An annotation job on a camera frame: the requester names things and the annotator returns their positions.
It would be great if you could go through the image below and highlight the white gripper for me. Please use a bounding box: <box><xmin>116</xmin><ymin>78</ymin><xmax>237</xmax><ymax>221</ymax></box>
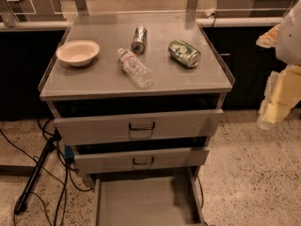
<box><xmin>256</xmin><ymin>0</ymin><xmax>301</xmax><ymax>130</ymax></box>

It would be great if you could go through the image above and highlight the clear plastic water bottle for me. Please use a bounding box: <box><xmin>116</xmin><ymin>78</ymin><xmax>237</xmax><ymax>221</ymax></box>
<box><xmin>118</xmin><ymin>48</ymin><xmax>152</xmax><ymax>89</ymax></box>

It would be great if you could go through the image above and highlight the grey drawer cabinet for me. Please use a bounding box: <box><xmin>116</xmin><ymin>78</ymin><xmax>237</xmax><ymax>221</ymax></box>
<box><xmin>40</xmin><ymin>12</ymin><xmax>233</xmax><ymax>226</ymax></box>

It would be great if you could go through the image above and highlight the bottom grey drawer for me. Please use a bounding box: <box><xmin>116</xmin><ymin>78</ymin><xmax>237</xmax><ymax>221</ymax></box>
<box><xmin>92</xmin><ymin>168</ymin><xmax>205</xmax><ymax>226</ymax></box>

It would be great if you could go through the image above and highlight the grey drawer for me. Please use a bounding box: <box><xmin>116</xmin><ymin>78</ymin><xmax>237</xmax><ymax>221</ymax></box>
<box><xmin>74</xmin><ymin>147</ymin><xmax>209</xmax><ymax>174</ymax></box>
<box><xmin>55</xmin><ymin>109</ymin><xmax>223</xmax><ymax>145</ymax></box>
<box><xmin>92</xmin><ymin>168</ymin><xmax>205</xmax><ymax>226</ymax></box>

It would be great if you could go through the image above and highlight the top grey drawer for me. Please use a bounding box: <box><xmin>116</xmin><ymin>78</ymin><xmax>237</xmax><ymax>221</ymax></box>
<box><xmin>55</xmin><ymin>109</ymin><xmax>223</xmax><ymax>145</ymax></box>

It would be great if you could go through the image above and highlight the middle grey drawer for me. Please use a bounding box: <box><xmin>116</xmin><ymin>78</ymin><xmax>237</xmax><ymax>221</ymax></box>
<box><xmin>74</xmin><ymin>147</ymin><xmax>209</xmax><ymax>174</ymax></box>

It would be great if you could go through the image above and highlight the grey background desk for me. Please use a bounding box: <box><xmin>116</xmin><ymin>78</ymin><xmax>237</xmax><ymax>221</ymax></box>
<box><xmin>215</xmin><ymin>0</ymin><xmax>295</xmax><ymax>18</ymax></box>

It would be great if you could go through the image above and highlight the green soda can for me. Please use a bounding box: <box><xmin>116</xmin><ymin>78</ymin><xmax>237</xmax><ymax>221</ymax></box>
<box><xmin>168</xmin><ymin>40</ymin><xmax>201</xmax><ymax>68</ymax></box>

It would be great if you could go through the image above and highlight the silver slim can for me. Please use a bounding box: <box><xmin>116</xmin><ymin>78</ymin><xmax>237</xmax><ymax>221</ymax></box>
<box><xmin>132</xmin><ymin>25</ymin><xmax>148</xmax><ymax>55</ymax></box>

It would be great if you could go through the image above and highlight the white paper bowl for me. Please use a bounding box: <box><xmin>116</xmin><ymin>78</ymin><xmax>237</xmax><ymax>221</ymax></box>
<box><xmin>55</xmin><ymin>40</ymin><xmax>100</xmax><ymax>67</ymax></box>

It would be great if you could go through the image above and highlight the blue power box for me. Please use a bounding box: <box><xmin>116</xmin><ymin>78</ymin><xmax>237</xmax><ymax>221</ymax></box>
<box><xmin>64</xmin><ymin>146</ymin><xmax>74</xmax><ymax>160</ymax></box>

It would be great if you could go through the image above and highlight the clear acrylic guard panel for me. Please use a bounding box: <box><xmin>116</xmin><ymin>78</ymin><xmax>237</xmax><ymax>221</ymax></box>
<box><xmin>0</xmin><ymin>0</ymin><xmax>301</xmax><ymax>28</ymax></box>

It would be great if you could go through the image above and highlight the black stand leg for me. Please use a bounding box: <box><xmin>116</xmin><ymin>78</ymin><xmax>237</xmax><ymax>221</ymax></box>
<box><xmin>14</xmin><ymin>130</ymin><xmax>61</xmax><ymax>215</ymax></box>

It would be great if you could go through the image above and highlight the black top drawer handle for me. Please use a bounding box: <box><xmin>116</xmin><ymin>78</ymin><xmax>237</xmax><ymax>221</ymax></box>
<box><xmin>128</xmin><ymin>121</ymin><xmax>156</xmax><ymax>132</ymax></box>

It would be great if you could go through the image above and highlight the black drawer handle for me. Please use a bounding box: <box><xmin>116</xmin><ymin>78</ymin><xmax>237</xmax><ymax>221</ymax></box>
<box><xmin>132</xmin><ymin>156</ymin><xmax>154</xmax><ymax>166</ymax></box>
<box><xmin>128</xmin><ymin>121</ymin><xmax>156</xmax><ymax>132</ymax></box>

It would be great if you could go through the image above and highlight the black middle drawer handle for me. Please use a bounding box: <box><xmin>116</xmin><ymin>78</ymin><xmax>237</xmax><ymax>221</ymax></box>
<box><xmin>132</xmin><ymin>156</ymin><xmax>154</xmax><ymax>166</ymax></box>

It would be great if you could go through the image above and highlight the black floor cable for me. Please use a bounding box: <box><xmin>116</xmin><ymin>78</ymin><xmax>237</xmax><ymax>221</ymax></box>
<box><xmin>0</xmin><ymin>118</ymin><xmax>93</xmax><ymax>226</ymax></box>

